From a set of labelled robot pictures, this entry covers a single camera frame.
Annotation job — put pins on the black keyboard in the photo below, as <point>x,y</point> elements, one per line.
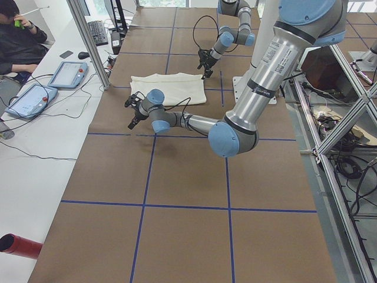
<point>98,32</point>

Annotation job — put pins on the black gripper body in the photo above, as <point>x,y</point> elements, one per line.
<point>136,115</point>
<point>208,60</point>

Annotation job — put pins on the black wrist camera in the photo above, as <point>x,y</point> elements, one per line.
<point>134,99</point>

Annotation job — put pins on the black computer mouse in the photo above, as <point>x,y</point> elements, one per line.
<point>83,55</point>

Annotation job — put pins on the grey aluminium frame post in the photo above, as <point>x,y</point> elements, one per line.
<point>81,23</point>

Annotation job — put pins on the seated person in black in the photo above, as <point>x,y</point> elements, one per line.
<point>22,43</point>

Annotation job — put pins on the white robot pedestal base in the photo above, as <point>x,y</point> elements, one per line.
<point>265,34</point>

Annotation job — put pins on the cream long-sleeve cat shirt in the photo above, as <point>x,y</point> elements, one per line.
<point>175,87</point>

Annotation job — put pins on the black smartphone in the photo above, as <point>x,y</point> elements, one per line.
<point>66,54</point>

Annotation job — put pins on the blue teach pendant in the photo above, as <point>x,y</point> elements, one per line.
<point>68,75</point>
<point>32,102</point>

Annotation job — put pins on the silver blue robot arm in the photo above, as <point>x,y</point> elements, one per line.
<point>300,25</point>
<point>227,36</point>

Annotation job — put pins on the near blue teach pendant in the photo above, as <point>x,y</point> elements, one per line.
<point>32,102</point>

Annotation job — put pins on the black power adapter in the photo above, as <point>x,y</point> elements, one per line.
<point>116,42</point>

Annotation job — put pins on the far blue teach pendant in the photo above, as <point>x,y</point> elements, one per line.
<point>68,75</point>

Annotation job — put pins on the red cylinder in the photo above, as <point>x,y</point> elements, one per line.
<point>17,245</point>

